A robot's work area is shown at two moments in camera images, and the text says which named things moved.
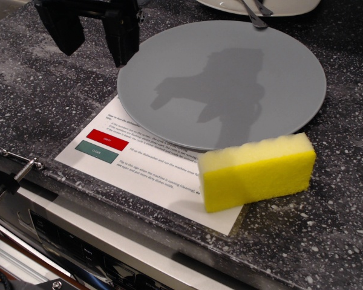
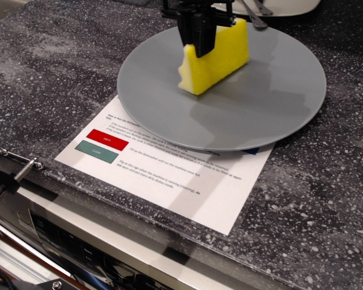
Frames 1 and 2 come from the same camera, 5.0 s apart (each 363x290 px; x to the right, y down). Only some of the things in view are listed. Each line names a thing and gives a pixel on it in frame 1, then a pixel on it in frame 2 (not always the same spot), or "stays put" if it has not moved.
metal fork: [264, 9] stays put
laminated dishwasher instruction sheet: [115, 150] stays put
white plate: [276, 7] stays put
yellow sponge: [253, 173] → [197, 75]
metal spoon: [256, 21] stays put
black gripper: [122, 30] → [196, 20]
